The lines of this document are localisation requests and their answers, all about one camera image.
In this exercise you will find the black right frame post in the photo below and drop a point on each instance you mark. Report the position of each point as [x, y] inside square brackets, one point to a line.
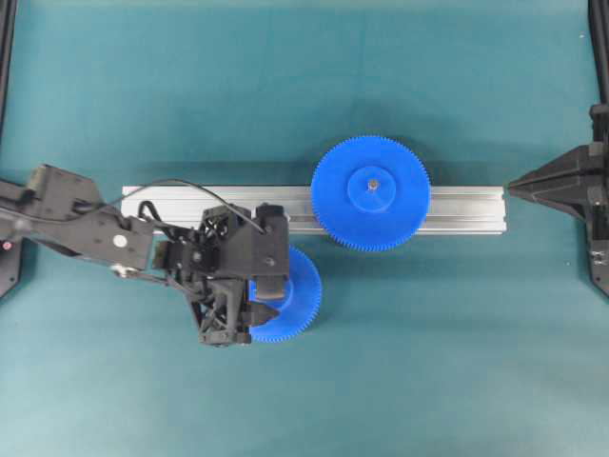
[598, 26]

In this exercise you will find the black frame post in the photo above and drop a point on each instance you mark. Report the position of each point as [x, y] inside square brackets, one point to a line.
[598, 26]
[8, 14]

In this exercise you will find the small blue gear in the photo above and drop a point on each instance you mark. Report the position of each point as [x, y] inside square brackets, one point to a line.
[298, 308]

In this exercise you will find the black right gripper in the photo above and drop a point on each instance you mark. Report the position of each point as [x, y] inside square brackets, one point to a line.
[576, 179]

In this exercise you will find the aluminium extrusion rail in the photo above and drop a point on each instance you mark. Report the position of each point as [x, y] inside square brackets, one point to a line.
[452, 211]

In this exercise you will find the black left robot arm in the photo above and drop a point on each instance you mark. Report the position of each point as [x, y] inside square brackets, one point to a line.
[228, 268]

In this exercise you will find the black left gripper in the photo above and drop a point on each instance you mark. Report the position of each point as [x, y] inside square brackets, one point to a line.
[190, 258]

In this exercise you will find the large blue gear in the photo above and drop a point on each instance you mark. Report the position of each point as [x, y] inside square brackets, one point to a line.
[364, 219]

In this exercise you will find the black left frame post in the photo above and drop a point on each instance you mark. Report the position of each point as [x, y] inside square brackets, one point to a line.
[8, 14]

